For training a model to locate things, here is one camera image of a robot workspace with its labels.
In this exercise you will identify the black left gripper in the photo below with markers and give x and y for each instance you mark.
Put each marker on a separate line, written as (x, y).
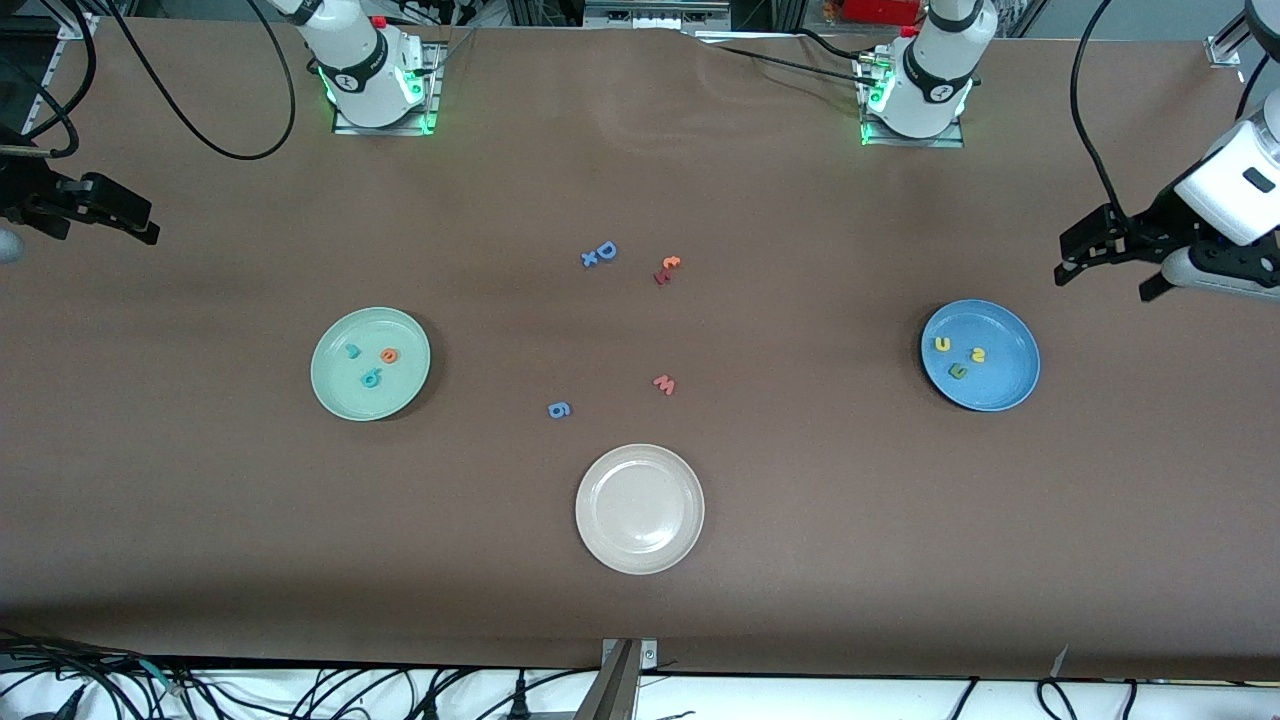
(1157, 222)

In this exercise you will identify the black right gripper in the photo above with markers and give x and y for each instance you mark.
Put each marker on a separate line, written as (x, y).
(22, 187)

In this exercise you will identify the teal foam letter d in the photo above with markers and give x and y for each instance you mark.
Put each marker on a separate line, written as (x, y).
(372, 378)

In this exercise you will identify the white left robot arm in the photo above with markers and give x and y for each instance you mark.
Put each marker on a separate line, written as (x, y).
(935, 70)

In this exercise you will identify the blue plate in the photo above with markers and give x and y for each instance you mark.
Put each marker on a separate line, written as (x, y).
(990, 385)

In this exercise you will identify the aluminium corner profile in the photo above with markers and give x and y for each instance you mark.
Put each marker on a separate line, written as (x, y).
(1225, 50)

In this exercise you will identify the light green plate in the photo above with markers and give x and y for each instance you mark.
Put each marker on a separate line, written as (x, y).
(345, 385)

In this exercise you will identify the red background box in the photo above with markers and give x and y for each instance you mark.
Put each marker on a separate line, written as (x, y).
(880, 10)

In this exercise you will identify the red foam letter w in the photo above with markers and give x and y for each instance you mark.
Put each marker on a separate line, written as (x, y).
(665, 386)

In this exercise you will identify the blue foam letter D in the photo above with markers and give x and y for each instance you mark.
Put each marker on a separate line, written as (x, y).
(606, 251)

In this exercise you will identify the grey background equipment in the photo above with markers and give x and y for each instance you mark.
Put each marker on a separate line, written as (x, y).
(655, 12)

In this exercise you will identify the white plate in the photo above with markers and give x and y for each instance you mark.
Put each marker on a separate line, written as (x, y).
(640, 510)

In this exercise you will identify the aluminium side rail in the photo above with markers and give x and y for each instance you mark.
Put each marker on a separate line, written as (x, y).
(78, 27)

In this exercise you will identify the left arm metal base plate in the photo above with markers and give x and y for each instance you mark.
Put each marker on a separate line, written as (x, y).
(910, 142)

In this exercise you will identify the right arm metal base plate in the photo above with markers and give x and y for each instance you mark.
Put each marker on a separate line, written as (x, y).
(385, 130)

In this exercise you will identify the metal table bracket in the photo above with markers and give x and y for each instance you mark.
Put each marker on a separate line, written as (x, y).
(615, 690)

